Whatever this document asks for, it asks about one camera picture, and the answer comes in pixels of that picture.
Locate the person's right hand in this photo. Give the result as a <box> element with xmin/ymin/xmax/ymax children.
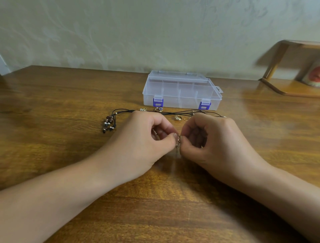
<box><xmin>179</xmin><ymin>113</ymin><xmax>276</xmax><ymax>193</ymax></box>

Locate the person's left hand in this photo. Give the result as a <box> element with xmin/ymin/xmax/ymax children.
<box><xmin>92</xmin><ymin>110</ymin><xmax>179</xmax><ymax>187</ymax></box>

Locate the clear plastic organizer box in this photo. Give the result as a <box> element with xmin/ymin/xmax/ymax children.
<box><xmin>142</xmin><ymin>70</ymin><xmax>224</xmax><ymax>111</ymax></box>

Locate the person's right forearm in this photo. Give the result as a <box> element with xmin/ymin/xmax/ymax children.
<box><xmin>245</xmin><ymin>168</ymin><xmax>320</xmax><ymax>243</ymax></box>

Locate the person's left forearm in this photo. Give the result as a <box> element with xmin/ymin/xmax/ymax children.
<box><xmin>0</xmin><ymin>153</ymin><xmax>121</xmax><ymax>243</ymax></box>

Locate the wooden shelf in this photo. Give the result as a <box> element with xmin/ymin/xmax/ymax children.
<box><xmin>259</xmin><ymin>40</ymin><xmax>320</xmax><ymax>98</ymax></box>

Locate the white printed mug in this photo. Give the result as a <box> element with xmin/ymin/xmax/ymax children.
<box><xmin>301</xmin><ymin>59</ymin><xmax>320</xmax><ymax>88</ymax></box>

